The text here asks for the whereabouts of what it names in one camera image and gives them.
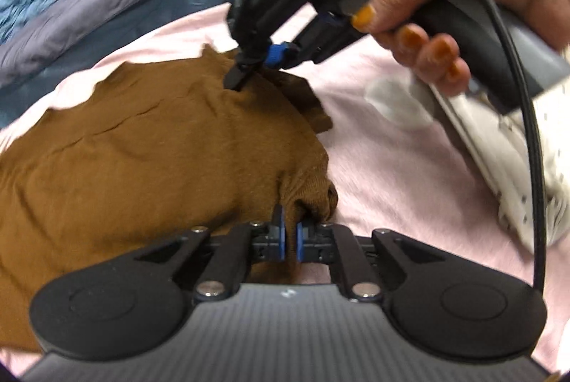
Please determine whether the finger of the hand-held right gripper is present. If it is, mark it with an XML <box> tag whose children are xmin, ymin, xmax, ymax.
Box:
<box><xmin>224</xmin><ymin>0</ymin><xmax>286</xmax><ymax>92</ymax></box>
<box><xmin>264</xmin><ymin>1</ymin><xmax>372</xmax><ymax>70</ymax></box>

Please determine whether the brown knit garment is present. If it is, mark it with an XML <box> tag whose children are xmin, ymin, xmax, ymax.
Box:
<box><xmin>0</xmin><ymin>44</ymin><xmax>340</xmax><ymax>354</ymax></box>

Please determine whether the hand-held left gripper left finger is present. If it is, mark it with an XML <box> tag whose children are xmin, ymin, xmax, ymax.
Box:
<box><xmin>134</xmin><ymin>205</ymin><xmax>286</xmax><ymax>303</ymax></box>

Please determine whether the pink polka dot bedsheet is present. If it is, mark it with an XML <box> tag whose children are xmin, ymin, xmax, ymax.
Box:
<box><xmin>0</xmin><ymin>1</ymin><xmax>570</xmax><ymax>378</ymax></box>

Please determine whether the black cable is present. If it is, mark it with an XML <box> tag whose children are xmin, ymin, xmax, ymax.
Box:
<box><xmin>418</xmin><ymin>0</ymin><xmax>549</xmax><ymax>290</ymax></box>

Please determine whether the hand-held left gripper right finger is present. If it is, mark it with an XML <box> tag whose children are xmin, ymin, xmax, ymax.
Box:
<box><xmin>294</xmin><ymin>222</ymin><xmax>446</xmax><ymax>303</ymax></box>

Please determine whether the white dotted garment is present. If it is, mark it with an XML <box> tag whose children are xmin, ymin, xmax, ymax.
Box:
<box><xmin>425</xmin><ymin>73</ymin><xmax>570</xmax><ymax>256</ymax></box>

